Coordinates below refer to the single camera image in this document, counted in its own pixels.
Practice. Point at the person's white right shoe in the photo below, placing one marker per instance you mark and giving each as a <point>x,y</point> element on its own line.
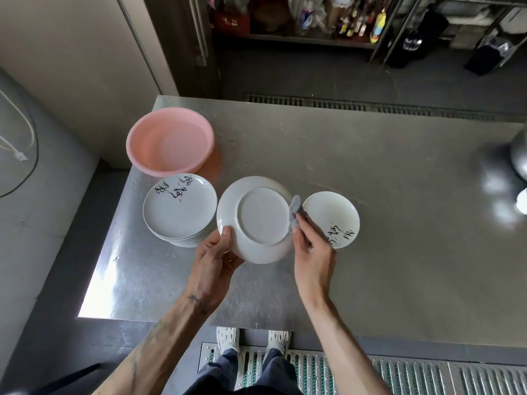
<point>279,340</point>

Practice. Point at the red plastic crate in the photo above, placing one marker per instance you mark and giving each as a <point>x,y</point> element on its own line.
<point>232,21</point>

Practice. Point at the person's left hand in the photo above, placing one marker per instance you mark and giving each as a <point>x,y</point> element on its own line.
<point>212,271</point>

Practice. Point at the long dark drain grate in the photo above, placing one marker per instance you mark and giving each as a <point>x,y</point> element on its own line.
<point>370,106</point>

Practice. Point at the metal floor grating with green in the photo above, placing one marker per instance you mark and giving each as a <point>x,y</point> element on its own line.
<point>411,376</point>

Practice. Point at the person's white left shoe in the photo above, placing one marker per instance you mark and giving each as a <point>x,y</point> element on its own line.
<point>227,339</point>

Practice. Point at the person's left forearm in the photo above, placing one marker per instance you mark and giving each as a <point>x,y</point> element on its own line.
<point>158,349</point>

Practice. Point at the clear plastic bottle blue label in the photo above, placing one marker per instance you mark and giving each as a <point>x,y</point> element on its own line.
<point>305,19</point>

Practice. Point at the stack of white printed plates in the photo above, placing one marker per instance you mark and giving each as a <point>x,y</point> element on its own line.
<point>179,207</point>

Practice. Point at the yellow squeeze bottle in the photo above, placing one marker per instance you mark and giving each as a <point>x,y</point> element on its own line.
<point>378,25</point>

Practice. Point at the metal storage shelf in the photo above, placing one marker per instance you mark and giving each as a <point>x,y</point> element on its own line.
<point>304,38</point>

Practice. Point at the person's blue trousers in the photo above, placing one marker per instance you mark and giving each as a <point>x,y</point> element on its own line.
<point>247,376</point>

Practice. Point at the person's right forearm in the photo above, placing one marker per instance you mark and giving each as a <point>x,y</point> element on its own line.
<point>344,349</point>

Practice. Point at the group of dark sauce bottles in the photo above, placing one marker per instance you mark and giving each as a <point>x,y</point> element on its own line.
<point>352,22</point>

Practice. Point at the small grey cloth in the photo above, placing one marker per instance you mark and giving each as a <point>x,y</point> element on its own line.
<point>294,211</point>

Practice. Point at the small white object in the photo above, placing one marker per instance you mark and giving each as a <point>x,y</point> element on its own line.
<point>522,200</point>

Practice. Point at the person's white shoe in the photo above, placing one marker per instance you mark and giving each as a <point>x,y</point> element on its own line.
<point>279,340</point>
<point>227,339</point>

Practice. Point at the shiny steel pot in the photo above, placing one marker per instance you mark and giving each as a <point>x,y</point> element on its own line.
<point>519,154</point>

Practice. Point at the white plate with black print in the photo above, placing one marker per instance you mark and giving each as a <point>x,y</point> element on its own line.
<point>333,215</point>

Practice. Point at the person's left thumb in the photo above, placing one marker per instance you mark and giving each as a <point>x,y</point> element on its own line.
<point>226,239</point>

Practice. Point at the plain white plate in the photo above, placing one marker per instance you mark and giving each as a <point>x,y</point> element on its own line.
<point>257,217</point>

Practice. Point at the person's right thumb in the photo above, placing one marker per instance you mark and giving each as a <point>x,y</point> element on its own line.
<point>298,240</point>

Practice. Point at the person's right hand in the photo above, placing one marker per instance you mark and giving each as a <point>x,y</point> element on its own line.
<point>315,263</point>

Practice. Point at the pink plastic basin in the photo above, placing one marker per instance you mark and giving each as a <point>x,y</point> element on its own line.
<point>171,141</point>

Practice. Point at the black bag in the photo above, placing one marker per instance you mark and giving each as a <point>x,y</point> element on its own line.
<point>420,36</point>
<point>486,57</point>

